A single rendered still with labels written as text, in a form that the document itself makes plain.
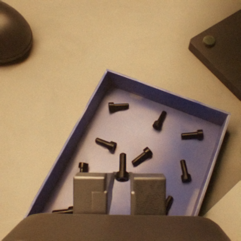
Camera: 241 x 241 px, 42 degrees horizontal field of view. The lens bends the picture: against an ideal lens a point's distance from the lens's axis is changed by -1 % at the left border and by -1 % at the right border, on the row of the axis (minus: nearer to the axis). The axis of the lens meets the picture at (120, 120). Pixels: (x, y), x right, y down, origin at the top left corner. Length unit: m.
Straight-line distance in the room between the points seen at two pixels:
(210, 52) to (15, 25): 0.16
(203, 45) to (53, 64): 0.13
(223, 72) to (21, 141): 0.17
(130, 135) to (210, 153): 0.06
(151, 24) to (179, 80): 0.07
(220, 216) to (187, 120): 0.07
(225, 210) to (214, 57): 0.12
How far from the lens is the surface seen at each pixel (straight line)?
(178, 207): 0.23
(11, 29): 0.28
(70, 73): 0.28
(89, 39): 0.30
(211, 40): 0.28
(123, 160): 0.18
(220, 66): 0.27
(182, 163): 0.23
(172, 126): 0.25
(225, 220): 0.24
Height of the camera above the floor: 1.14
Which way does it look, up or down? 63 degrees down
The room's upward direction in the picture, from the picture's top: 4 degrees counter-clockwise
